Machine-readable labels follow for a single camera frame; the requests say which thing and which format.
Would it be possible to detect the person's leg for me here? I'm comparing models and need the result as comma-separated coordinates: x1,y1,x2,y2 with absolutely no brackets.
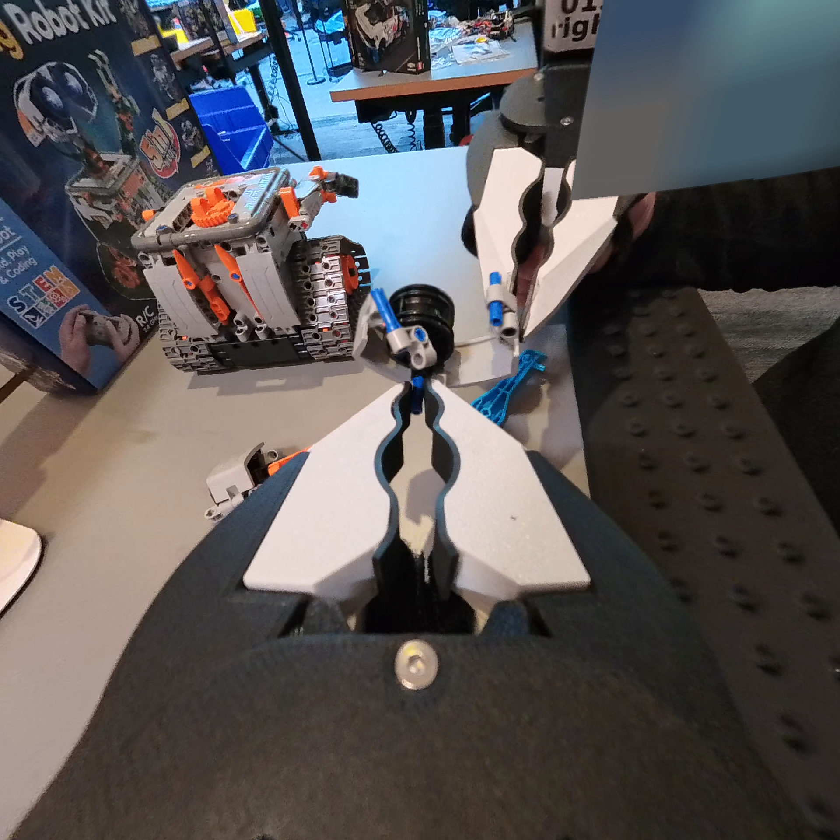
751,325,840,526

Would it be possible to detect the black kit box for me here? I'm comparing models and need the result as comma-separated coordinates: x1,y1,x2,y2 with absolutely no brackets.
343,0,432,74

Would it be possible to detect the black coiled cable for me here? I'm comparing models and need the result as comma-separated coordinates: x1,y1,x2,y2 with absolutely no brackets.
373,105,424,156

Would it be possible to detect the black wheel brick assembly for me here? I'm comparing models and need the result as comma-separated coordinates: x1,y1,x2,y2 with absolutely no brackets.
353,284,458,376

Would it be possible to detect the grey orange brick assembly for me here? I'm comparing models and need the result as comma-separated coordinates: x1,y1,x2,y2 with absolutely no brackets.
205,441,309,524

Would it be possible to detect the blue robot kit box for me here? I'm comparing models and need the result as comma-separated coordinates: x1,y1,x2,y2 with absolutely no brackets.
0,0,222,396

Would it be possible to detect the grey orange tracked toy robot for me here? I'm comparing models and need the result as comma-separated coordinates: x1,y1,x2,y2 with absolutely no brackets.
130,165,373,376

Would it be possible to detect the black pole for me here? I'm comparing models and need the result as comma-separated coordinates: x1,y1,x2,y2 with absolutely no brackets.
258,0,322,163

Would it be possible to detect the person's right hand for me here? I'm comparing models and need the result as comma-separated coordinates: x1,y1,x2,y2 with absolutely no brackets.
610,192,658,266

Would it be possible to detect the blue plastic bin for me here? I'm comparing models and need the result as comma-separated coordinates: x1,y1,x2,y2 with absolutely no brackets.
189,87,274,177

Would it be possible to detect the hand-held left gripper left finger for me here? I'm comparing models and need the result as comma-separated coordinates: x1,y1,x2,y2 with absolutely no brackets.
241,382,409,598

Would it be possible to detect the grey curved panel brick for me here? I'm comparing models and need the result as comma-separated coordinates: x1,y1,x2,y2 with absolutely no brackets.
453,270,529,389

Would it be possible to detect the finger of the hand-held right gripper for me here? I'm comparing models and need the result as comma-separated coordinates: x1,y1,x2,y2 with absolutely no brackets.
517,166,622,341
472,146,546,342

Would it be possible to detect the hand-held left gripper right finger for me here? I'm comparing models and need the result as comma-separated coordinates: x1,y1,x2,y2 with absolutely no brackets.
424,381,593,632

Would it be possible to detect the person's right forearm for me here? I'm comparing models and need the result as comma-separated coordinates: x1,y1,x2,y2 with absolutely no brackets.
626,167,840,293

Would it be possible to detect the blue brick separator tool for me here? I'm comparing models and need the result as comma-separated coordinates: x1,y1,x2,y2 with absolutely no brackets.
471,350,549,429

